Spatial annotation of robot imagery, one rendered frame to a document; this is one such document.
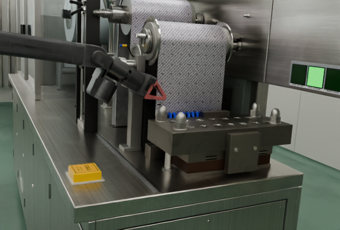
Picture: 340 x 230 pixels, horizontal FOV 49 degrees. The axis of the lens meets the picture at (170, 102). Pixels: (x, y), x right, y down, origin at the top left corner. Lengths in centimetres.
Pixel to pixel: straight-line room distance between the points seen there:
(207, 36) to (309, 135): 323
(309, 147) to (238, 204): 332
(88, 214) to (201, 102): 53
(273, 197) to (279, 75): 36
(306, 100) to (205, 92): 318
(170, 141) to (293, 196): 42
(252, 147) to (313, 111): 321
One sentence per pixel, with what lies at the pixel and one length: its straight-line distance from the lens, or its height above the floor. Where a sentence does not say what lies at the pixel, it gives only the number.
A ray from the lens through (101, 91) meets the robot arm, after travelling 103.
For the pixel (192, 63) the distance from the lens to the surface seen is 116.
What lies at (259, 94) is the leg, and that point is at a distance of 150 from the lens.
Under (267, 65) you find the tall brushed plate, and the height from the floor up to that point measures 120.
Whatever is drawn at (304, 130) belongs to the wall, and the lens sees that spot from 436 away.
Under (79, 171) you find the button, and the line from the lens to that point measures 98.
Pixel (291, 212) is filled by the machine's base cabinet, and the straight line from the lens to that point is 119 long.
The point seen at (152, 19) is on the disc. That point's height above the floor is 131.
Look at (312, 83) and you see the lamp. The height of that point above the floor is 117.
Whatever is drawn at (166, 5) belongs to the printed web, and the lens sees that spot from 139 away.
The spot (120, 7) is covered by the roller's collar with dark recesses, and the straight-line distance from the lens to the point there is 137.
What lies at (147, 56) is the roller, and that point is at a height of 120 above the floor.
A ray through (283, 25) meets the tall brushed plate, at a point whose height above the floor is 132.
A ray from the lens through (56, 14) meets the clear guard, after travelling 207.
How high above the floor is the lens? 127
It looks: 10 degrees down
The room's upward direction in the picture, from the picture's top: 3 degrees clockwise
